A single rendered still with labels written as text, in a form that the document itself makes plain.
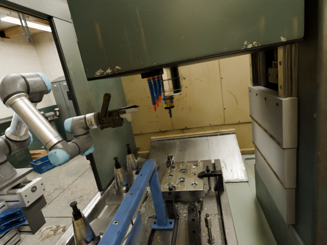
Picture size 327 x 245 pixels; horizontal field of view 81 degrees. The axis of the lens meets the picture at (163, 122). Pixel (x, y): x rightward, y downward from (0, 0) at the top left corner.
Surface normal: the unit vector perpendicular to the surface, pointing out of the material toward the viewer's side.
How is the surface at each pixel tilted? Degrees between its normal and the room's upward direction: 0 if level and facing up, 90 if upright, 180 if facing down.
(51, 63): 90
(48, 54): 90
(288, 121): 90
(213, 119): 90
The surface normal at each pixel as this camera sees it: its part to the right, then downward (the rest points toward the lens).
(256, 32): -0.18, 0.28
